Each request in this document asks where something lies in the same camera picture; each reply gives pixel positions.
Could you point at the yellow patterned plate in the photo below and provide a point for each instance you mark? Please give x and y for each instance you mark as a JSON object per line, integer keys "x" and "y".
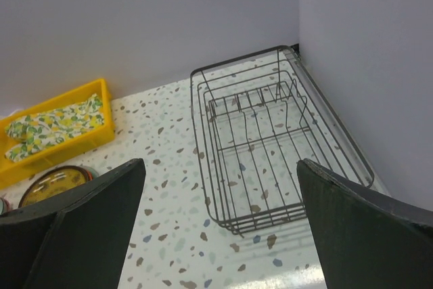
{"x": 52, "y": 183}

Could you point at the large celadon green plate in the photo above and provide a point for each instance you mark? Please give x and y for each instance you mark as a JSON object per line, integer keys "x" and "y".
{"x": 93, "y": 173}

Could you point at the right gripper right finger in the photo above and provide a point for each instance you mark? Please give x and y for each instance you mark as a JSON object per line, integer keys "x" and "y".
{"x": 365, "y": 239}

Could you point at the pale green bowl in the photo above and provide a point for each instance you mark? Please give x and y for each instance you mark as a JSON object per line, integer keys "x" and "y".
{"x": 4, "y": 206}

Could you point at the black wire dish rack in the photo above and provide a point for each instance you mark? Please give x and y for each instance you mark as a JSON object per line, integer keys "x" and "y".
{"x": 254, "y": 118}

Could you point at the dark red lacquer plate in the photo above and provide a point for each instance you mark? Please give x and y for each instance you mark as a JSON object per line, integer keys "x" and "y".
{"x": 88, "y": 175}

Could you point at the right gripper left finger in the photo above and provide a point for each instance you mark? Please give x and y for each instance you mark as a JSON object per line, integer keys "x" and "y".
{"x": 76, "y": 239}

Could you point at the yellow plastic tray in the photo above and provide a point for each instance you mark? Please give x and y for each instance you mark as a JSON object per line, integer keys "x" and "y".
{"x": 13, "y": 172}

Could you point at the lemon print cloth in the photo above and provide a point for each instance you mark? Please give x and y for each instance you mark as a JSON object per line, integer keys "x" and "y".
{"x": 40, "y": 131}

